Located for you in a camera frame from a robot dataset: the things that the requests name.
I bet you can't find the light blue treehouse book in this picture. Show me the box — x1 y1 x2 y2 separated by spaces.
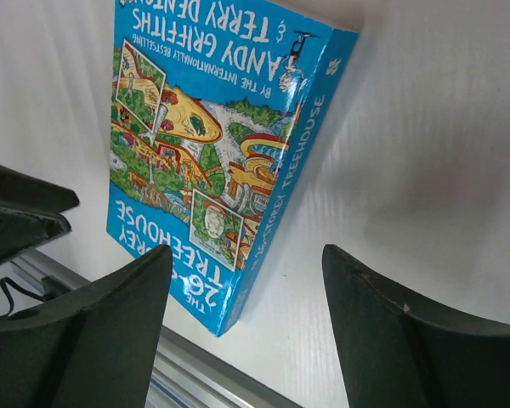
106 1 359 336

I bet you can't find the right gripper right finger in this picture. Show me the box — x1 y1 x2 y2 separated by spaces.
322 244 510 407

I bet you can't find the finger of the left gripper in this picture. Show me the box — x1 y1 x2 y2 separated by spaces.
0 203 71 265
0 165 80 213

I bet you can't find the aluminium mounting rail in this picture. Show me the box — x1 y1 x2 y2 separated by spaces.
10 248 303 408

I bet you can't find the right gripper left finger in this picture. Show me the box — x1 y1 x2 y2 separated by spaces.
0 245 173 407

